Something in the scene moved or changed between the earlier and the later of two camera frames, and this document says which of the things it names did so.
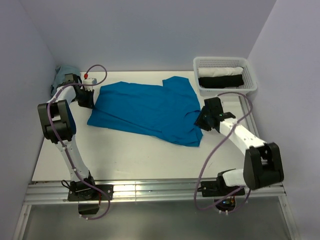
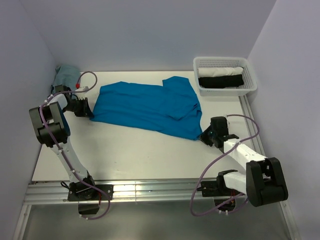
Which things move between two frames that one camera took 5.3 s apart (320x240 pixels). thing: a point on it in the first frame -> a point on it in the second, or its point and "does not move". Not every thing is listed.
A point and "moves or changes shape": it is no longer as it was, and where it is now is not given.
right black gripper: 199,122 -> 203,137
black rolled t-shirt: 221,82 does not move
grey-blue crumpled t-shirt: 60,75 does not move
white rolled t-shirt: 211,72 does not move
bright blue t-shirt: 169,111 moves or changes shape
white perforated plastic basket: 249,85 does not move
